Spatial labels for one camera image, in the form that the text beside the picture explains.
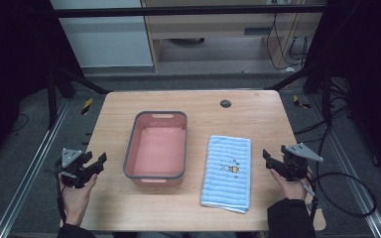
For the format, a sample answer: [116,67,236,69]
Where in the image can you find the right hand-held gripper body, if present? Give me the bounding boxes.
[277,142,324,182]

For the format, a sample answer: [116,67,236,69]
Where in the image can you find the grey cable plug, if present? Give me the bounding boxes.
[299,178,317,197]

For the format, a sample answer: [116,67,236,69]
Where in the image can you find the light wooden desk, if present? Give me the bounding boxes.
[140,0,326,72]

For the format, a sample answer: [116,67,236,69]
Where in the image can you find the black looped gripper cable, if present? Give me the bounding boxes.
[309,172,378,222]

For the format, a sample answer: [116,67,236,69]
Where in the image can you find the person's right hand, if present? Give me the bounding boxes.
[269,168,314,201]

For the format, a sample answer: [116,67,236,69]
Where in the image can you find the person's left hand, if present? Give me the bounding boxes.
[59,174,99,227]

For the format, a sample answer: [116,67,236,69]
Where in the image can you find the black floor cables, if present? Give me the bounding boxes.
[293,78,356,147]

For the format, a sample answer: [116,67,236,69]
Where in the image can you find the aluminium floor rail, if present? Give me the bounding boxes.
[309,93,381,238]
[0,98,71,238]

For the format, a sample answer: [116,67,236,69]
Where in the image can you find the pink plastic basket grey rim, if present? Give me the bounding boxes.
[122,110,189,187]

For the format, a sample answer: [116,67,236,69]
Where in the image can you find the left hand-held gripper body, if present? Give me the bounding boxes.
[54,148,97,189]

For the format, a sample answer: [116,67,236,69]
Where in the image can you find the black curtain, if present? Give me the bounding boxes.
[312,0,381,182]
[0,0,63,167]

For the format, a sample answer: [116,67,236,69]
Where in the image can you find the black hanging desk cables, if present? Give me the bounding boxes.
[265,12,310,71]

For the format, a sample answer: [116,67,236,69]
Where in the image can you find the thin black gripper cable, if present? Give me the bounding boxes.
[55,182,67,224]

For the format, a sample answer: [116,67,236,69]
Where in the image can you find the thin black floor cable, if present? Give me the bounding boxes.
[10,113,30,134]

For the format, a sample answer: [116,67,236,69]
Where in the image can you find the black metal stand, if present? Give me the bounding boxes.
[45,60,111,131]
[264,60,333,125]

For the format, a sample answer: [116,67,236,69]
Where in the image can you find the blue striped towel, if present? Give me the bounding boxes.
[199,134,253,214]

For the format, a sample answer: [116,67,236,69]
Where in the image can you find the black horizontal frame bar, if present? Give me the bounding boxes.
[50,4,327,19]

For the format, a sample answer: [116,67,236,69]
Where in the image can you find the white cabinet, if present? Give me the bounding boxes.
[49,0,155,69]

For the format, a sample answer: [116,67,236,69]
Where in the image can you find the yellow black tape strip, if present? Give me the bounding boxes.
[80,97,94,116]
[292,94,312,110]

